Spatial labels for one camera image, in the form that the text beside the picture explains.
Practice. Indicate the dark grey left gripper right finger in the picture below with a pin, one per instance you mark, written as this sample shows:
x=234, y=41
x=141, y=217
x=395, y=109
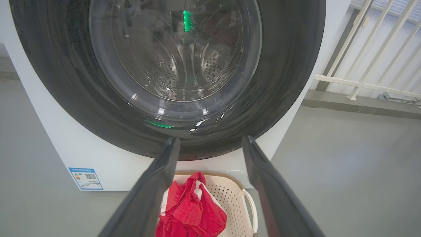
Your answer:
x=279, y=207

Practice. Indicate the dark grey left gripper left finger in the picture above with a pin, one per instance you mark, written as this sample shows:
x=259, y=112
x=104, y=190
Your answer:
x=148, y=197

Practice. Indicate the red garment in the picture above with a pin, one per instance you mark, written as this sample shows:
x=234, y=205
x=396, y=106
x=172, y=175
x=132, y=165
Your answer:
x=190, y=210

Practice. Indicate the black round washer door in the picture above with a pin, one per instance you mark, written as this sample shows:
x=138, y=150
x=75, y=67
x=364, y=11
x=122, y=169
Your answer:
x=279, y=82

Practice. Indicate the cream perforated laundry basket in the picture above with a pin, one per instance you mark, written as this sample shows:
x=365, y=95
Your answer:
x=230, y=204

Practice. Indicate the white front-load washing machine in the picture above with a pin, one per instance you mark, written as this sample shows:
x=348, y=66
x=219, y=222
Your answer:
x=49, y=141

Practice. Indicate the stainless steel washing machine drum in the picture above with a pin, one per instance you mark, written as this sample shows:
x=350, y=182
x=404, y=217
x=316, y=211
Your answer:
x=164, y=72

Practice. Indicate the blue energy label sticker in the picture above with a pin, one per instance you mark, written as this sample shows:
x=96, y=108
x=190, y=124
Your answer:
x=86, y=179

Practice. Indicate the white metal railing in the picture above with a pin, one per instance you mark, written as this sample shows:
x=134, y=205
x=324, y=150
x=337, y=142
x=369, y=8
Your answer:
x=361, y=85

